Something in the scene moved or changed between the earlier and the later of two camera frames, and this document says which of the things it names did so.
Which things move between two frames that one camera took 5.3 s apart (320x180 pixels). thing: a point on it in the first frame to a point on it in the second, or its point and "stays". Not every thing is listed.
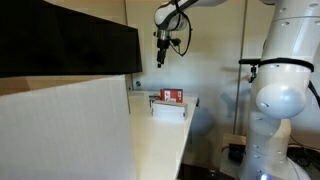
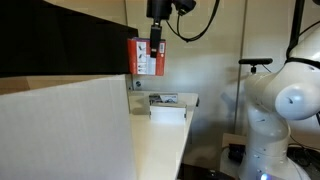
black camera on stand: (253, 69) stays
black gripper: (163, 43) to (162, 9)
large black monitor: (40, 38) stays
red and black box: (172, 95) to (140, 60)
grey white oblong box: (169, 110) stays
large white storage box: (73, 127) stays
